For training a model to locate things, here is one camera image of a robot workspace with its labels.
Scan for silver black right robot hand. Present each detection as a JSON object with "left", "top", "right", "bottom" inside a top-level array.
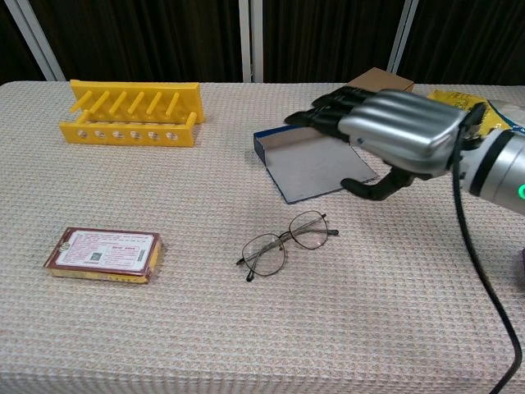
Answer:
[{"left": 284, "top": 88, "right": 473, "bottom": 202}]

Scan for thin-framed eyeglasses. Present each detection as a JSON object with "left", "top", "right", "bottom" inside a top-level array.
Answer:
[{"left": 236, "top": 210, "right": 340, "bottom": 282}]

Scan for brown cardboard box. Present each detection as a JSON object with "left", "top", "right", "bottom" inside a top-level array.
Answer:
[{"left": 346, "top": 67, "right": 415, "bottom": 94}]

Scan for red yellow packaged box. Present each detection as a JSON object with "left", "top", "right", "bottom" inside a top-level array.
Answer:
[{"left": 43, "top": 227, "right": 167, "bottom": 285}]

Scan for yellow snack bag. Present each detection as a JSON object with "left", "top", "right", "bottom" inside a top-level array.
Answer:
[{"left": 427, "top": 89, "right": 525, "bottom": 137}]

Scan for purple object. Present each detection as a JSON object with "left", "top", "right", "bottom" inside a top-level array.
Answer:
[{"left": 515, "top": 245, "right": 525, "bottom": 293}]

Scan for yellow plastic peg rack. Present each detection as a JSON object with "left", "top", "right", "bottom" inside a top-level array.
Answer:
[{"left": 58, "top": 79, "right": 207, "bottom": 148}]

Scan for dark curtain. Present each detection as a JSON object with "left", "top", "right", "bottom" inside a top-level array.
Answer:
[{"left": 0, "top": 0, "right": 525, "bottom": 85}]

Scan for beige waffle tablecloth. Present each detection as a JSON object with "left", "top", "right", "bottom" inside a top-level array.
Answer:
[{"left": 0, "top": 80, "right": 525, "bottom": 394}]

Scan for slanted white frame post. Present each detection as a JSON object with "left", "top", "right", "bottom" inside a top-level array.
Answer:
[
  {"left": 386, "top": 0, "right": 420, "bottom": 76},
  {"left": 2, "top": 0, "right": 66, "bottom": 82}
]

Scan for black cable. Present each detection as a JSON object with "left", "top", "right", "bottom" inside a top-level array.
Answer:
[{"left": 450, "top": 104, "right": 525, "bottom": 394}]

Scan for upright white frame post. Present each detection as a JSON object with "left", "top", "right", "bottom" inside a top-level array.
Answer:
[{"left": 238, "top": 0, "right": 265, "bottom": 83}]

